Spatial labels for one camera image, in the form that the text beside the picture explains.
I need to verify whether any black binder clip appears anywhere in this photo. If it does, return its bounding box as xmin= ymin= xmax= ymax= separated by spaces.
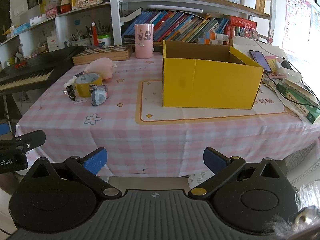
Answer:
xmin=63 ymin=85 xmax=76 ymax=101

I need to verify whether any small blue grey toy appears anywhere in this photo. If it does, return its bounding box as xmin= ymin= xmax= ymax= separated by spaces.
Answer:
xmin=89 ymin=84 xmax=109 ymax=106

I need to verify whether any yellow packing tape roll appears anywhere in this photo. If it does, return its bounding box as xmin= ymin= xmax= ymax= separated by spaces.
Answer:
xmin=74 ymin=73 xmax=103 ymax=98

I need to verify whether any pink plush pig toy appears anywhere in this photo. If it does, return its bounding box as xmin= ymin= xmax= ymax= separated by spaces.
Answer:
xmin=84 ymin=57 xmax=117 ymax=81

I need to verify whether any pink checkered tablecloth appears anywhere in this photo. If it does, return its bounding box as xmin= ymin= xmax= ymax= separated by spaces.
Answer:
xmin=16 ymin=54 xmax=319 ymax=177

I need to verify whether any black Yamaha keyboard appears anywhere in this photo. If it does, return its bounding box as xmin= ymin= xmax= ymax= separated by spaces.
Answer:
xmin=1 ymin=46 xmax=84 ymax=95

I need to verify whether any yellow cardboard box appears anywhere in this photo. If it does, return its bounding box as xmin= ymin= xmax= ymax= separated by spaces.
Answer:
xmin=162 ymin=41 xmax=264 ymax=109

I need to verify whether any green white book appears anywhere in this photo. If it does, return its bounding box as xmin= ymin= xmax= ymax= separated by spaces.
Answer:
xmin=276 ymin=83 xmax=319 ymax=124

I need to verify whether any smartphone on table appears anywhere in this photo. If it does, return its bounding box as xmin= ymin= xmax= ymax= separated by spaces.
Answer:
xmin=249 ymin=50 xmax=272 ymax=73

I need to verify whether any wooden chessboard box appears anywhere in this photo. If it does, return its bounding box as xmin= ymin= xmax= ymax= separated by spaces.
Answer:
xmin=73 ymin=44 xmax=132 ymax=65

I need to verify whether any white green lidded jar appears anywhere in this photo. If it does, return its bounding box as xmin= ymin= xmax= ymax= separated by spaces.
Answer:
xmin=98 ymin=34 xmax=112 ymax=47

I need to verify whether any white bookshelf unit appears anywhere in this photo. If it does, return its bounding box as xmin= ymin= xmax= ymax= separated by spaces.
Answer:
xmin=1 ymin=0 xmax=270 ymax=67

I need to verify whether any red glue bottle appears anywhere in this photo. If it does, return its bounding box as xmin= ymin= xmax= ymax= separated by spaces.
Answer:
xmin=91 ymin=22 xmax=99 ymax=46

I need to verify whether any red white doll jar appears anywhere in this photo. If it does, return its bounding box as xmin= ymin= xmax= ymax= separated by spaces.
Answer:
xmin=60 ymin=0 xmax=72 ymax=14

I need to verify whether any pink cylindrical canister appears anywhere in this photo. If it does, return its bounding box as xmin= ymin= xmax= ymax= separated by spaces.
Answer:
xmin=135 ymin=24 xmax=154 ymax=59

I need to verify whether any red dictionary book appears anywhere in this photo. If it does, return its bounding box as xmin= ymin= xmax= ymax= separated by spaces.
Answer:
xmin=229 ymin=16 xmax=257 ymax=30

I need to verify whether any row of colourful books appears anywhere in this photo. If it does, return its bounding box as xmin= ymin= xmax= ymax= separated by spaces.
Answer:
xmin=122 ymin=10 xmax=229 ymax=43

